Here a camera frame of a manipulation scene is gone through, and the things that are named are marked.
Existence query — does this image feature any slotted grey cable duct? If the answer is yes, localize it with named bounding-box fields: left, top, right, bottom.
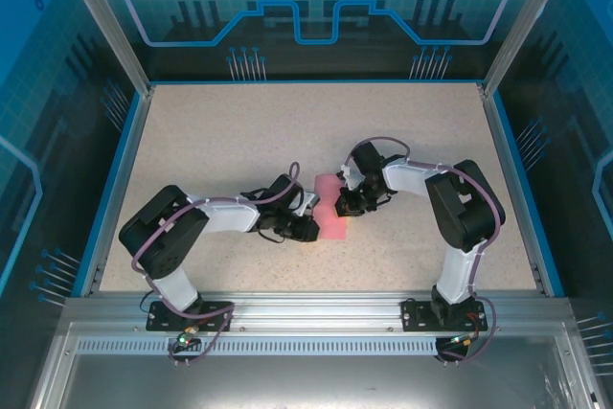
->
left=75, top=337, right=480, bottom=356

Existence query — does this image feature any cable connector with green light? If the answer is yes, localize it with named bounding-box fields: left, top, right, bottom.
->
left=448, top=330, right=481, bottom=348
left=175, top=326, right=201, bottom=349

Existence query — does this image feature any aluminium corner post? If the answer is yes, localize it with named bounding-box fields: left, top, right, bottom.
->
left=52, top=0, right=155, bottom=97
left=481, top=0, right=579, bottom=97

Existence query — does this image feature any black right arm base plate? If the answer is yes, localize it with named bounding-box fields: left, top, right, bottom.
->
left=400, top=298, right=489, bottom=333

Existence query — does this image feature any blue side trim strip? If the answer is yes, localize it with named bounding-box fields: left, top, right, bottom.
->
left=70, top=91, right=144, bottom=298
left=491, top=91, right=566, bottom=298

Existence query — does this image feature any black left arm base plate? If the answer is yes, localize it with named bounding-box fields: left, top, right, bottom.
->
left=146, top=300, right=236, bottom=333

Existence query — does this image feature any grey metal tray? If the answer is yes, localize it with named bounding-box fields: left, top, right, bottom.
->
left=28, top=322, right=604, bottom=409

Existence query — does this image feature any pink paper sheet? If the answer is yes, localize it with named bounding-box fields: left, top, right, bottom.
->
left=313, top=172, right=349, bottom=241

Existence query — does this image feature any aluminium mounting beam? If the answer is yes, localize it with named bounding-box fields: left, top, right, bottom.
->
left=61, top=291, right=576, bottom=333

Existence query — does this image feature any aluminium side rail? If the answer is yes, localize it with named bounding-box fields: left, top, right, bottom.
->
left=79, top=85, right=157, bottom=299
left=478, top=82, right=552, bottom=298

